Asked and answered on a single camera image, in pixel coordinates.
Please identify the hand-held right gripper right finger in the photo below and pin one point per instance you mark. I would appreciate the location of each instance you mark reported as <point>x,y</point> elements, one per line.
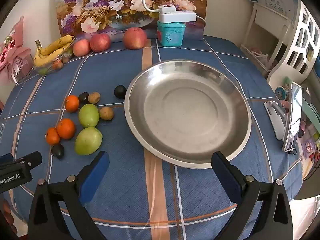
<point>222,172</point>

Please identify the white wooden chair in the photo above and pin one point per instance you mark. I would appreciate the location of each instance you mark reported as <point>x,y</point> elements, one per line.
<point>270,7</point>

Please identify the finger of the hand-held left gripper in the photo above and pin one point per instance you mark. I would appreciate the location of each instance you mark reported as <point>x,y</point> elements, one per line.
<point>30,158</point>

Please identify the red apple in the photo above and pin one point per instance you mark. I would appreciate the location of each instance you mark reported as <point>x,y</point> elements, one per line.
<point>81,47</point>
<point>135,38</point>
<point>100,42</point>

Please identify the smartphone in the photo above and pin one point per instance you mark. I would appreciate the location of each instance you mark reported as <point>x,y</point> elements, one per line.
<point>293,115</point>

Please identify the white rectangular box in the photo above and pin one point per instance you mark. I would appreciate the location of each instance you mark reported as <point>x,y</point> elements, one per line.
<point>177,17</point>

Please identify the brown kiwifruit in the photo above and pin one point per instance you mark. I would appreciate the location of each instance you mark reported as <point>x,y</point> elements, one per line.
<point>94,97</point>
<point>106,113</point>

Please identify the colourful sticker sheet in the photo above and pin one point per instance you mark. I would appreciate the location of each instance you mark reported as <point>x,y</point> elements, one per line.
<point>310,145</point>

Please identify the blue plaid tablecloth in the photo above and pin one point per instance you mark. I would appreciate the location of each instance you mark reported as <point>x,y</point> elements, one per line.
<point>112,192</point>

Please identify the green mango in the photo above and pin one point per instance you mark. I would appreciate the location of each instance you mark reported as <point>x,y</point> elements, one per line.
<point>88,115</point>
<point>88,140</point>

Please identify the clear plastic fruit tray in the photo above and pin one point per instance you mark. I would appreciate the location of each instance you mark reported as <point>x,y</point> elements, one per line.
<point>48,70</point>

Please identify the round stainless steel plate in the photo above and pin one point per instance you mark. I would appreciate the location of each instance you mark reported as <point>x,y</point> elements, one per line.
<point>190,110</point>

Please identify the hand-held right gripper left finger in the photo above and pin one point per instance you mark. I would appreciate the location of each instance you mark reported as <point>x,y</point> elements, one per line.
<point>96,172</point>

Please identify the orange tangerine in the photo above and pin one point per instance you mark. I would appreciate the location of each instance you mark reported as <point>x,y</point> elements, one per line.
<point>52,137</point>
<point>72,103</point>
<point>66,128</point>

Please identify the white plastic bag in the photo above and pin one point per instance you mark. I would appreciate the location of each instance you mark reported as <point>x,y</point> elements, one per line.
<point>261,57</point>

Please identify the small tangerine in tray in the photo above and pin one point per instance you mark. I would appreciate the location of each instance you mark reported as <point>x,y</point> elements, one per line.
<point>58,65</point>

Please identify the teal plastic box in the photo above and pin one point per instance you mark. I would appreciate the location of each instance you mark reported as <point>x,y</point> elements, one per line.
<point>171,33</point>

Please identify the yellow banana bunch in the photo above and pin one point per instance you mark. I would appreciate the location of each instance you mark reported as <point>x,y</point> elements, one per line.
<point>53,46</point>

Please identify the white phone stand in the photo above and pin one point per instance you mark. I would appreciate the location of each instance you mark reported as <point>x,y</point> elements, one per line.
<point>275,117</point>

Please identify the white cutout shelf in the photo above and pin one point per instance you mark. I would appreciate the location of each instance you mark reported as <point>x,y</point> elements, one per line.
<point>295,45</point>

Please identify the small dark fruit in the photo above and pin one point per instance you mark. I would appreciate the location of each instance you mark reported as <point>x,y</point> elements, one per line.
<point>83,97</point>
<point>120,91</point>
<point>58,151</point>

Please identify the round floral tin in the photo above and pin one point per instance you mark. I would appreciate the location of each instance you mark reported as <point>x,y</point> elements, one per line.
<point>282,93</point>

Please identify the flower painting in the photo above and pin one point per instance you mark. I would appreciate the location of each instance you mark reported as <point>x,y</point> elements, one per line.
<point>100,5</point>

